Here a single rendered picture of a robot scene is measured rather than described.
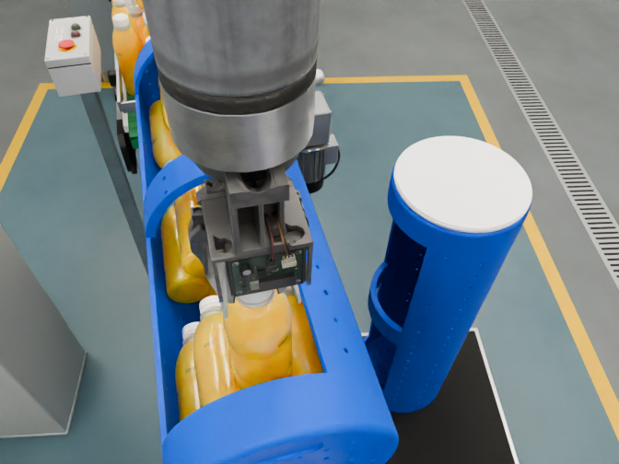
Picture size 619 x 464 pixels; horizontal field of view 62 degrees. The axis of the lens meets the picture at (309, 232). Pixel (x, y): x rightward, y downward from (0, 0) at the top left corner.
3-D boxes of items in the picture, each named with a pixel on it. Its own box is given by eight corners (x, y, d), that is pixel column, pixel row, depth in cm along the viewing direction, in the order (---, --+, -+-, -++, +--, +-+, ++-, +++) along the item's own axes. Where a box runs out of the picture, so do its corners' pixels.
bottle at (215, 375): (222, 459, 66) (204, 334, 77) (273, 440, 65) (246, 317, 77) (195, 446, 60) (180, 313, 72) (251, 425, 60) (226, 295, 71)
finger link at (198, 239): (188, 276, 45) (192, 205, 38) (186, 262, 46) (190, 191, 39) (241, 272, 46) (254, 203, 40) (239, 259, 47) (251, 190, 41)
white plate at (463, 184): (468, 121, 117) (466, 125, 118) (367, 160, 108) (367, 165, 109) (562, 196, 102) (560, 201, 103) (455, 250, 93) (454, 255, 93)
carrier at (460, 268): (405, 320, 185) (339, 357, 175) (466, 123, 119) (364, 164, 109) (459, 386, 169) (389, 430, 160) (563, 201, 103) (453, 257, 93)
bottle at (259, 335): (224, 374, 65) (204, 293, 51) (262, 336, 68) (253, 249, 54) (264, 411, 62) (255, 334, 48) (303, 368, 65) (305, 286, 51)
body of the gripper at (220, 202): (216, 308, 39) (192, 196, 29) (201, 224, 44) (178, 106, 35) (314, 288, 40) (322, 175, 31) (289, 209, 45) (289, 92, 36)
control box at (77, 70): (59, 98, 127) (43, 59, 119) (63, 54, 139) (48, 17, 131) (101, 92, 128) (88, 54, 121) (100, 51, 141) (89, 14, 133)
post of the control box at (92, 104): (155, 295, 208) (73, 77, 132) (154, 287, 211) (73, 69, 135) (165, 293, 209) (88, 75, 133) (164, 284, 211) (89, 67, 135)
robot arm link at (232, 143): (152, 35, 32) (305, 20, 33) (167, 102, 35) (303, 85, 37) (164, 126, 26) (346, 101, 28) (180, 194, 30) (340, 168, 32)
